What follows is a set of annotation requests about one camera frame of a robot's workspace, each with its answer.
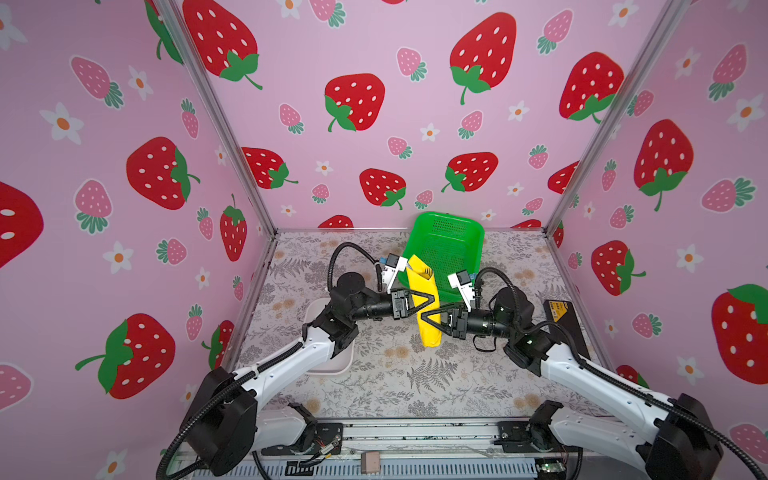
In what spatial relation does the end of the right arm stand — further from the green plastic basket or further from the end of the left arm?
the green plastic basket

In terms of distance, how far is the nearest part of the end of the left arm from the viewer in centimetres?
62

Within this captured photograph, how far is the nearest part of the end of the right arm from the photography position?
0.61m
